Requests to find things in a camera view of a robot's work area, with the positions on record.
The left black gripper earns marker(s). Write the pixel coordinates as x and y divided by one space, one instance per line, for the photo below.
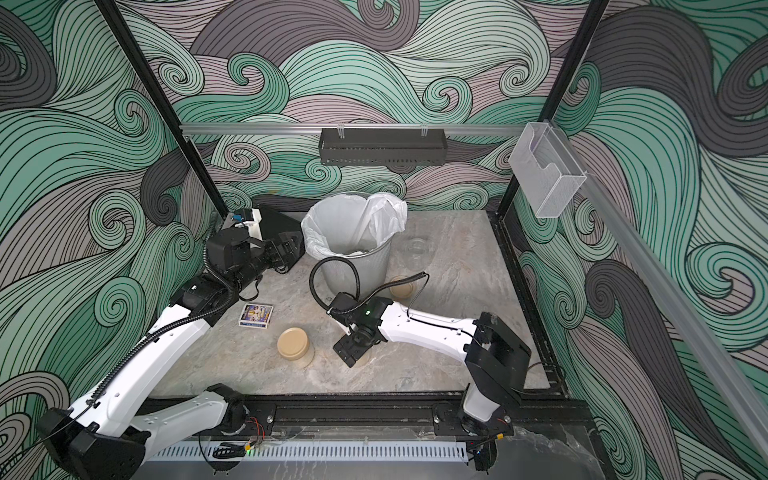
269 248

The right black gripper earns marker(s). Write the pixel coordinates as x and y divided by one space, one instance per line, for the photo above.
347 350

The beige jar lid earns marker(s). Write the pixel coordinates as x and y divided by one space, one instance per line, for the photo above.
403 292

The clear plastic rice jar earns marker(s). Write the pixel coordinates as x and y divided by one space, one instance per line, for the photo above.
416 246

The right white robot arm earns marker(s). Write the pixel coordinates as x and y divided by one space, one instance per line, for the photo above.
496 358

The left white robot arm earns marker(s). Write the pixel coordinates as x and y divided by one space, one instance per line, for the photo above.
102 435

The black flat case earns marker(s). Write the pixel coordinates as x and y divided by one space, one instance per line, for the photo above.
263 236

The small colourful card box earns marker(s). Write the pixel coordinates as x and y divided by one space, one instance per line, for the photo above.
256 316

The silver mesh waste bin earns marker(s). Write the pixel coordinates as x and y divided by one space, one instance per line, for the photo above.
359 274

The left jar with beige lid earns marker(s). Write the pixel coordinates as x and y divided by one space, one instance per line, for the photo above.
294 346

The white plastic bin liner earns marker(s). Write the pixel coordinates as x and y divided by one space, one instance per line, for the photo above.
350 224

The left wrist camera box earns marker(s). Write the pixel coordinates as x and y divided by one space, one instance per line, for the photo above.
250 219

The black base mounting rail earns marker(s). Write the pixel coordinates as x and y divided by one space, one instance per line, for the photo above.
436 412

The black perforated wall shelf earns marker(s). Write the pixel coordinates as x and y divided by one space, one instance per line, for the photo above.
382 147

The white slotted cable duct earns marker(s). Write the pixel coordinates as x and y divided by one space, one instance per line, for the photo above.
317 451

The clear acrylic wall holder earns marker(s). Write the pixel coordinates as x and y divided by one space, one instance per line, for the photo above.
547 169

